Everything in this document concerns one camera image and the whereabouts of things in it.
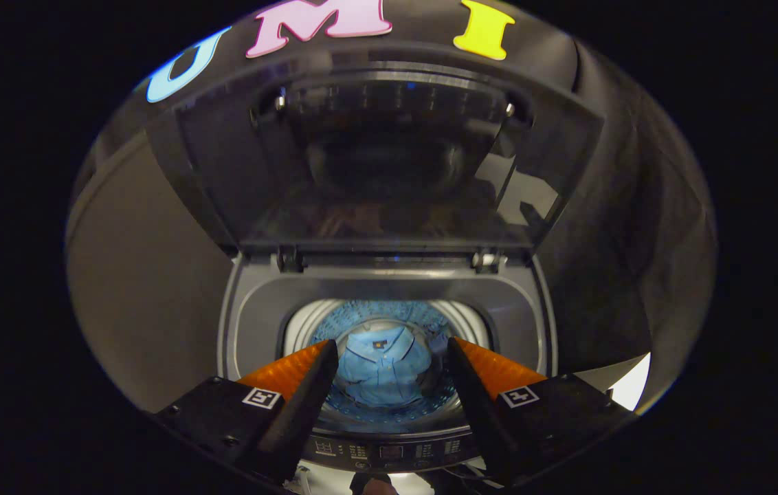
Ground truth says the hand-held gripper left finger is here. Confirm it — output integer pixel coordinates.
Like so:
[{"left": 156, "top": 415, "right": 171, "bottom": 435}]
[{"left": 153, "top": 338, "right": 340, "bottom": 484}]

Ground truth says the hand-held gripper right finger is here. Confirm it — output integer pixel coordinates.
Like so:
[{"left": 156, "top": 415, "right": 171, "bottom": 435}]
[{"left": 445, "top": 337, "right": 635, "bottom": 486}]

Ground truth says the light blue polo shirt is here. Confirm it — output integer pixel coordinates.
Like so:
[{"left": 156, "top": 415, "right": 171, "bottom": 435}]
[{"left": 337, "top": 325, "right": 446, "bottom": 408}]

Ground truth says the grey top-load washing machine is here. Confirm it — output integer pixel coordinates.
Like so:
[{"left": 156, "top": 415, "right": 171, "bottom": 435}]
[{"left": 145, "top": 41, "right": 606, "bottom": 476}]

